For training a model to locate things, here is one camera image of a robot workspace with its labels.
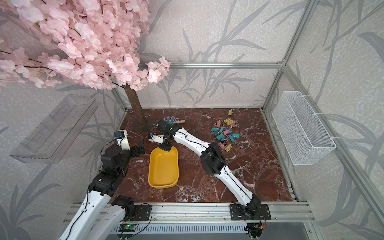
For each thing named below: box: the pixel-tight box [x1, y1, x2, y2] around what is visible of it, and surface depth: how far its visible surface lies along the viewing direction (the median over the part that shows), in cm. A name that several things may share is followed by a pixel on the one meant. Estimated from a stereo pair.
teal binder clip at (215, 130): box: [211, 127, 220, 134], surface depth 109 cm
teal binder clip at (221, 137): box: [216, 133, 226, 142], surface depth 104 cm
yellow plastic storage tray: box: [148, 146, 179, 189], surface depth 88 cm
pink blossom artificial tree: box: [0, 0, 172, 132], surface depth 48 cm
